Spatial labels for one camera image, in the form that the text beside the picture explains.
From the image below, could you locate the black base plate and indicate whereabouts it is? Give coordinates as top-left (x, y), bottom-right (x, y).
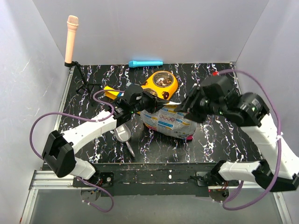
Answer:
top-left (42, 161), bottom-right (267, 198)

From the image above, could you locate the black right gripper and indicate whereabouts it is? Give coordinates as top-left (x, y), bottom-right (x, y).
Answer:
top-left (172, 85), bottom-right (225, 126)

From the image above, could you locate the pink white pet food bag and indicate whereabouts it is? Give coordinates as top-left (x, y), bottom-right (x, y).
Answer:
top-left (139, 105), bottom-right (197, 140)

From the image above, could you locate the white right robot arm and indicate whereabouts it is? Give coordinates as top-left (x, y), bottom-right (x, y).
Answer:
top-left (175, 84), bottom-right (299, 192)

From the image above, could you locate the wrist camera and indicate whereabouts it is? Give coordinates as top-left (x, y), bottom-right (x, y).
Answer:
top-left (200, 76), bottom-right (238, 102)
top-left (123, 84), bottom-right (143, 105)

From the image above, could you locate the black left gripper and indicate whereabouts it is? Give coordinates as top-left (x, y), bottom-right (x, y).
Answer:
top-left (130, 90), bottom-right (169, 113)

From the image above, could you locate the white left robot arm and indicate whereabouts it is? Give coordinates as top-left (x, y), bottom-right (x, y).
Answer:
top-left (42, 91), bottom-right (169, 187)

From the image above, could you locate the yellow double pet bowl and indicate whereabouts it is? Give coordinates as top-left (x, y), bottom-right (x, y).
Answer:
top-left (141, 70), bottom-right (178, 100)

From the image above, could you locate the aluminium frame rail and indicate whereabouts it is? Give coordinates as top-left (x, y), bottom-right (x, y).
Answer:
top-left (20, 67), bottom-right (78, 224)

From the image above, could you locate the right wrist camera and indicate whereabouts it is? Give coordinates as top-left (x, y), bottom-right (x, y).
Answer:
top-left (200, 76), bottom-right (238, 102)

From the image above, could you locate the cyan flashlight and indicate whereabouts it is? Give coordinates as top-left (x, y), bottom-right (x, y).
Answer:
top-left (128, 61), bottom-right (164, 68)

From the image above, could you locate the yellow toy brick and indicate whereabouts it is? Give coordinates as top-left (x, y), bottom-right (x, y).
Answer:
top-left (104, 86), bottom-right (123, 99)

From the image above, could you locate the pink microphone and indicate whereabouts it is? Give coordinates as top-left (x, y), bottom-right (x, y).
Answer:
top-left (64, 15), bottom-right (79, 67)

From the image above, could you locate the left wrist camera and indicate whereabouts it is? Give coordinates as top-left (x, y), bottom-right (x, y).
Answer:
top-left (123, 84), bottom-right (143, 105)

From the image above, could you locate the silver metal scoop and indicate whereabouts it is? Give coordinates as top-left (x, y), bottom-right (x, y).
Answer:
top-left (114, 124), bottom-right (135, 157)

